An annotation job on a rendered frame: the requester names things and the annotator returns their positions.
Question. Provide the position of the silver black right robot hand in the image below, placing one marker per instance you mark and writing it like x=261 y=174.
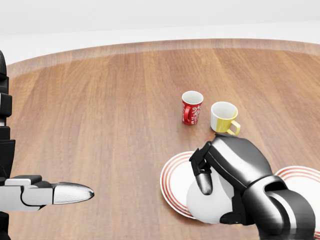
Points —
x=237 y=160

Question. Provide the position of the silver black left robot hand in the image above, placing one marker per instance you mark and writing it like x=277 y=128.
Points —
x=37 y=195

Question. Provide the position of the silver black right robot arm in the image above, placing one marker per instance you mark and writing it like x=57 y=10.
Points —
x=277 y=210

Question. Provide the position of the white and yellow mug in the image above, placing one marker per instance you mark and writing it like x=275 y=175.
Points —
x=221 y=122

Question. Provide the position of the white plate with red rings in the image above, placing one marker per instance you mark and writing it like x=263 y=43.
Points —
x=302 y=180
x=175 y=180

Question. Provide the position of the red mug with white pattern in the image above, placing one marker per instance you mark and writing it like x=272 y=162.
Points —
x=192 y=110

